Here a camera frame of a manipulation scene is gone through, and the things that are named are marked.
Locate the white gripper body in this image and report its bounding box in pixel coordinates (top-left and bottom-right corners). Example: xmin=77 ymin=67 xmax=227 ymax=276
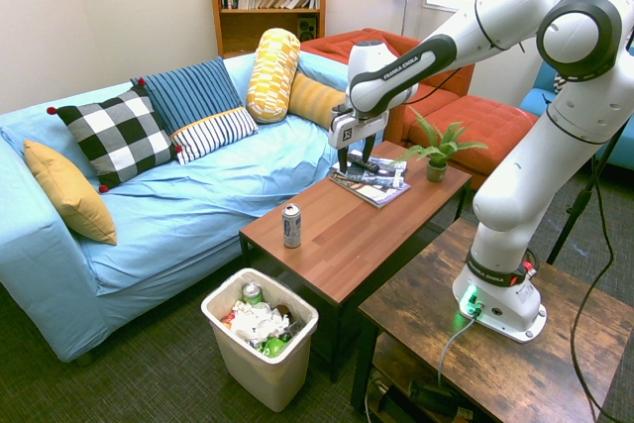
xmin=328 ymin=104 xmax=390 ymax=151

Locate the silver drink can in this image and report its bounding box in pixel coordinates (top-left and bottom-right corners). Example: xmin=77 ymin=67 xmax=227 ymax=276
xmin=281 ymin=202 xmax=303 ymax=250

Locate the green can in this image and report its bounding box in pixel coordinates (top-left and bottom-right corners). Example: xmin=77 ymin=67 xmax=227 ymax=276
xmin=241 ymin=281 xmax=264 ymax=306

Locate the bright green round trash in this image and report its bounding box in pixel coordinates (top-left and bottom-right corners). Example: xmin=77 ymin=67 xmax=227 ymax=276
xmin=262 ymin=336 xmax=289 ymax=358

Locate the white plastic trash bin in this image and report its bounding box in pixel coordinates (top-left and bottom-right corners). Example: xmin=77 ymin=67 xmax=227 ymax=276
xmin=200 ymin=266 xmax=320 ymax=413

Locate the black remote control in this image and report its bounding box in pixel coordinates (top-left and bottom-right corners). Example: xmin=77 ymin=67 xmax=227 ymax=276
xmin=345 ymin=153 xmax=381 ymax=173

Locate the white bordered magazine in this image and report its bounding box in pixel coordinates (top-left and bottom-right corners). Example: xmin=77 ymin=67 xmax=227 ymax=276
xmin=328 ymin=172 xmax=412 ymax=210

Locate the orange striped pillow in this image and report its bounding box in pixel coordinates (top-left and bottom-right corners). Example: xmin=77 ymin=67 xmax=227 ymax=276
xmin=286 ymin=71 xmax=348 ymax=132

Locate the small potted fern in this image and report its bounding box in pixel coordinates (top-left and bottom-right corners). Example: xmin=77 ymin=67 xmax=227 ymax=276
xmin=394 ymin=106 xmax=489 ymax=183

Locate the brown wooden coffee table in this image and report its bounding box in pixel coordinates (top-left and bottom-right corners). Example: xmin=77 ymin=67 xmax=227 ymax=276
xmin=239 ymin=139 xmax=475 ymax=384

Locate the orange armchair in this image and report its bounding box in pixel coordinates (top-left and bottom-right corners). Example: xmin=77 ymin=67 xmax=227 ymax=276
xmin=299 ymin=28 xmax=476 ymax=147

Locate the yellow patterned bolster pillow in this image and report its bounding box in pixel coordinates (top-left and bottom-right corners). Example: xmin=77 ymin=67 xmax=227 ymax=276
xmin=246 ymin=27 xmax=302 ymax=125

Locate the small black speaker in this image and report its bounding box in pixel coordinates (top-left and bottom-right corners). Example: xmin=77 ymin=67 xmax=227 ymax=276
xmin=296 ymin=16 xmax=318 ymax=42

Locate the wooden bookshelf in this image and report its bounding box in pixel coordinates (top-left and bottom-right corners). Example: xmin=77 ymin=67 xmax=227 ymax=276
xmin=203 ymin=0 xmax=332 ymax=59

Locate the blue striped pillow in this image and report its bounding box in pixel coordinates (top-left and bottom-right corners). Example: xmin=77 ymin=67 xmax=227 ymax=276
xmin=130 ymin=55 xmax=261 ymax=166

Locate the teal blue couch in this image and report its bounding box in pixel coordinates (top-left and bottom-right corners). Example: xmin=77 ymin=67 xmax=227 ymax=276
xmin=518 ymin=58 xmax=634 ymax=171

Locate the light blue sofa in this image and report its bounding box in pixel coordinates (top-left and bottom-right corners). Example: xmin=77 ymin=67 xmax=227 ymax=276
xmin=0 ymin=53 xmax=349 ymax=364

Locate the crumpled white paper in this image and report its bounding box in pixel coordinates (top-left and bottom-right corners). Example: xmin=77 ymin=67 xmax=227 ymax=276
xmin=230 ymin=299 xmax=291 ymax=345

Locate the black white checkered pillow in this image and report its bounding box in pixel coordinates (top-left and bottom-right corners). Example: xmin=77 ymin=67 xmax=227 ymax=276
xmin=47 ymin=77 xmax=184 ymax=195

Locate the rustic dark wood table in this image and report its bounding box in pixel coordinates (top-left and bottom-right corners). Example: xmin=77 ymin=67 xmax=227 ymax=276
xmin=350 ymin=217 xmax=634 ymax=423

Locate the black power adapter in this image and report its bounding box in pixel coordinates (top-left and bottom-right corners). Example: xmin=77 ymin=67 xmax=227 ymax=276
xmin=408 ymin=378 xmax=475 ymax=419

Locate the mustard yellow pillow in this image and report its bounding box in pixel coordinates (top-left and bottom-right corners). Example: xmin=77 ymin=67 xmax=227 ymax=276
xmin=23 ymin=139 xmax=119 ymax=247

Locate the grey base cable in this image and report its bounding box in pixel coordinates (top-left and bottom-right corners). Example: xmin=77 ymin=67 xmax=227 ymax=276
xmin=437 ymin=311 xmax=479 ymax=387

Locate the black camera tripod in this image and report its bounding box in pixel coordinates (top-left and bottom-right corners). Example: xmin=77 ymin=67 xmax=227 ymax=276
xmin=546 ymin=120 xmax=628 ymax=265

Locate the black hanging cable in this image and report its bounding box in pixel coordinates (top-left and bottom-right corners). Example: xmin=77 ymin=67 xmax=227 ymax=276
xmin=559 ymin=0 xmax=634 ymax=423

